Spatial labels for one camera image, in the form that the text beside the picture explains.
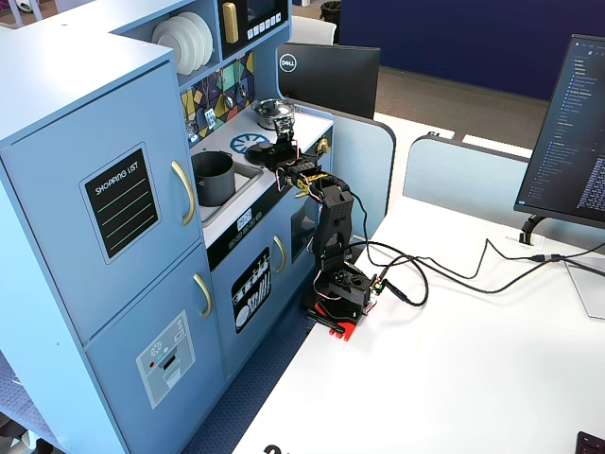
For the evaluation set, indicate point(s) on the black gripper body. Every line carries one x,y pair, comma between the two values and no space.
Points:
268,154

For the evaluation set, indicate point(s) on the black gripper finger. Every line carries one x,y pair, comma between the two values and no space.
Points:
270,164
283,152

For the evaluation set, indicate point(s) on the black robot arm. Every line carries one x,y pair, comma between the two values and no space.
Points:
338,208

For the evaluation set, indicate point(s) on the red robot base clamp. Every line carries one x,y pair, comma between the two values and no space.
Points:
347,331

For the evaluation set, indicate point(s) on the steel pot glass lid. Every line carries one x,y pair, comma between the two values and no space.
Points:
271,108

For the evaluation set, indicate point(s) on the gray sink basin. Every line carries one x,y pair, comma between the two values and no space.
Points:
246,182

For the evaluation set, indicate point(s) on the gold stove knob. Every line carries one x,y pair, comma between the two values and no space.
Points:
323,145

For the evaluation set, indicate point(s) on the stainless steel pot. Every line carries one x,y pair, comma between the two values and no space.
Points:
264,120

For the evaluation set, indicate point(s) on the blue oven door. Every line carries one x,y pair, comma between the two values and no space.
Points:
300,227

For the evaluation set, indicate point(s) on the gray toy pot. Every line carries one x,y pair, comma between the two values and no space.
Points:
215,186

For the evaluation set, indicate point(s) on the digital clock display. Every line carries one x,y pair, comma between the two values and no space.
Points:
244,220

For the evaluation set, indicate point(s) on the light blue desk divider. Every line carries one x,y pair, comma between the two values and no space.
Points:
364,165
454,179

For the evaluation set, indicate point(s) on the steel ladle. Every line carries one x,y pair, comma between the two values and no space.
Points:
229,102

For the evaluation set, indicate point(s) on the small steel whisk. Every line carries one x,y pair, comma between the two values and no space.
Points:
243,90

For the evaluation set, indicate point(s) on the steel slotted spatula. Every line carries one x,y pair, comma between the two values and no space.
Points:
209,117

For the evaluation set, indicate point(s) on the steel skimmer spoon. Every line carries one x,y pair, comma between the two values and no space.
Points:
193,136

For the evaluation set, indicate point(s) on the black Dell monitor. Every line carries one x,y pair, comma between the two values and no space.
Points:
331,80

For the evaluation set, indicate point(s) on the white chair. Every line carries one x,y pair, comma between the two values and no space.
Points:
312,30

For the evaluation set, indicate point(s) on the white toy plate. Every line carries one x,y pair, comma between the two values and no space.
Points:
201,45
210,40
175,47

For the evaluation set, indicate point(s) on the blue dishwasher cabinet door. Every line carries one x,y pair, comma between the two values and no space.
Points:
279,307

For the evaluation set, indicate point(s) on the robot controller board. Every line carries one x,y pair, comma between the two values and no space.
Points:
378,286

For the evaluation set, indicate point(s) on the black toy microwave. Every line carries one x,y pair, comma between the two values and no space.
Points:
242,14

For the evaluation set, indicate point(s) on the dark trash bin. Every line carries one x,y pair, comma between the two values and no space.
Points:
331,10

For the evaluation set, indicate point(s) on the black shopping list chalkboard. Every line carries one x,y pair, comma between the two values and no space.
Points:
120,203

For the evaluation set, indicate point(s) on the blue freezer door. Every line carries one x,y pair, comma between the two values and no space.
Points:
123,331

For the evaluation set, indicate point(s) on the blue toy kitchen unit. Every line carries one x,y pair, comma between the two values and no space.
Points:
71,61

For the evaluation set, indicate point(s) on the gray ice dispenser panel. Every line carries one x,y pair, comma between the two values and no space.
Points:
165,373

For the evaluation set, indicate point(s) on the blue fridge door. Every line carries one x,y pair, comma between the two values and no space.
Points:
38,198

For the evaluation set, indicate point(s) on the monitor with lit screen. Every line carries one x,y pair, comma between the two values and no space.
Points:
567,142

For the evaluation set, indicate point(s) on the gray monitor stand base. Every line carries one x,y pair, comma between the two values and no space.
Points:
591,293

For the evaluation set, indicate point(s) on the black keyboard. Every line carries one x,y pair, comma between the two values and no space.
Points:
593,444

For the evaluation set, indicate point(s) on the small wrist camera board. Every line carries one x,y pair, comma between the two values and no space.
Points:
283,125

